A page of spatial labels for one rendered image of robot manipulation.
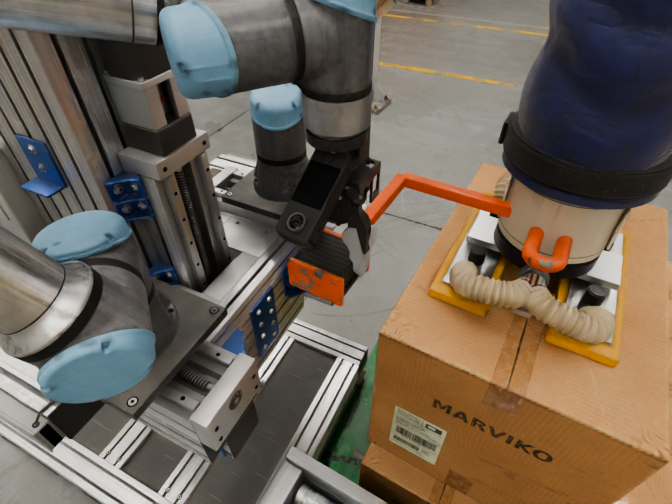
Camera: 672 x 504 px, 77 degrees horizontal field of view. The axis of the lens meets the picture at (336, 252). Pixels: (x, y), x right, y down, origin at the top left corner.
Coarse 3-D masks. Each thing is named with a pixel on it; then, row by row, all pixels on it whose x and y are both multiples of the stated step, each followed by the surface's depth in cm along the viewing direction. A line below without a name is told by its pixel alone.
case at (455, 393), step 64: (640, 256) 79; (448, 320) 68; (512, 320) 68; (640, 320) 68; (384, 384) 75; (448, 384) 65; (512, 384) 60; (576, 384) 60; (640, 384) 59; (384, 448) 91; (448, 448) 77; (512, 448) 67; (576, 448) 59; (640, 448) 53
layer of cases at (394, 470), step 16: (368, 448) 105; (368, 464) 102; (384, 464) 102; (400, 464) 102; (368, 480) 107; (384, 480) 102; (400, 480) 100; (416, 480) 100; (432, 480) 100; (656, 480) 100; (384, 496) 108; (400, 496) 103; (416, 496) 98; (432, 496) 97; (448, 496) 97; (464, 496) 97; (624, 496) 97; (640, 496) 97; (656, 496) 97
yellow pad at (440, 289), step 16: (464, 240) 79; (448, 256) 77; (464, 256) 76; (480, 256) 72; (496, 256) 76; (448, 272) 73; (480, 272) 73; (496, 272) 73; (432, 288) 71; (448, 288) 71; (464, 304) 69; (480, 304) 68
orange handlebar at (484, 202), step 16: (400, 176) 74; (416, 176) 74; (384, 192) 71; (432, 192) 73; (448, 192) 71; (464, 192) 70; (368, 208) 67; (384, 208) 69; (480, 208) 70; (496, 208) 68; (528, 240) 62; (560, 240) 62; (528, 256) 60; (544, 256) 59; (560, 256) 59
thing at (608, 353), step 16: (624, 240) 80; (624, 256) 76; (624, 272) 73; (560, 288) 71; (576, 288) 70; (592, 288) 66; (608, 288) 70; (624, 288) 71; (576, 304) 67; (592, 304) 67; (608, 304) 67; (560, 336) 63; (576, 352) 63; (592, 352) 62; (608, 352) 61
